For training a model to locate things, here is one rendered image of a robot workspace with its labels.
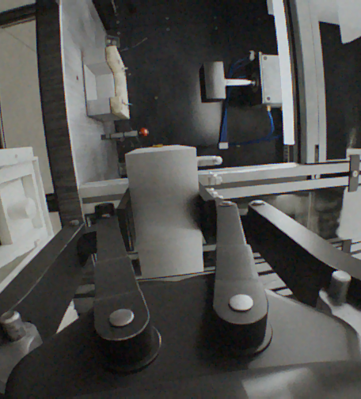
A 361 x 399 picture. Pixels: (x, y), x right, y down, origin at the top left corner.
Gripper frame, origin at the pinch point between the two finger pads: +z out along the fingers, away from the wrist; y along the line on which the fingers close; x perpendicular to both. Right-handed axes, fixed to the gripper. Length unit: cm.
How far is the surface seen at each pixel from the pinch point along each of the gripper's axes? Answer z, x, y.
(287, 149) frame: 59, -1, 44
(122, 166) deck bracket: 61, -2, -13
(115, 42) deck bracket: 61, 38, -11
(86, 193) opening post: 18.5, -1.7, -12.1
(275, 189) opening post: 18.8, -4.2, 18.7
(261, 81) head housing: 35.7, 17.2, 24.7
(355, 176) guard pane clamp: 18.6, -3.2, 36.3
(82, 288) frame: 18.3, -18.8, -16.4
